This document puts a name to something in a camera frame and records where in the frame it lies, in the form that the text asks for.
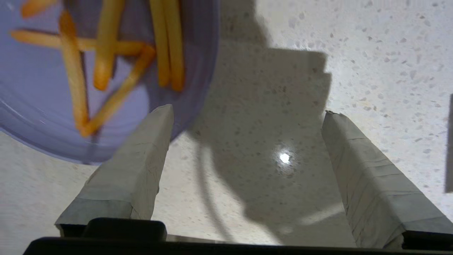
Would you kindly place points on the yellow french fry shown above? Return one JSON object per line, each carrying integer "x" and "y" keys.
{"x": 161, "y": 46}
{"x": 120, "y": 94}
{"x": 35, "y": 38}
{"x": 76, "y": 88}
{"x": 176, "y": 53}
{"x": 106, "y": 53}
{"x": 35, "y": 7}

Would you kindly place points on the purple plate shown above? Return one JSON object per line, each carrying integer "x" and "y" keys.
{"x": 35, "y": 99}

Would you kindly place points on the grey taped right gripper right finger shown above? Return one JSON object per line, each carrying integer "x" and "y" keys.
{"x": 371, "y": 191}

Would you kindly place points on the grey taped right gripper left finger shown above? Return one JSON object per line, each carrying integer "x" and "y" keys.
{"x": 127, "y": 177}

